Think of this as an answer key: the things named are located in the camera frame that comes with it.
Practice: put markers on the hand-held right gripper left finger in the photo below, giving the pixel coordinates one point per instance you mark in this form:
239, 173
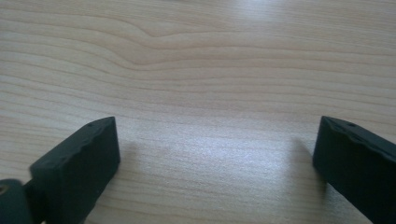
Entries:
77, 168

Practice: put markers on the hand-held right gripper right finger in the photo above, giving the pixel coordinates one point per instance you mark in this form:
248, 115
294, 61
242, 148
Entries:
358, 168

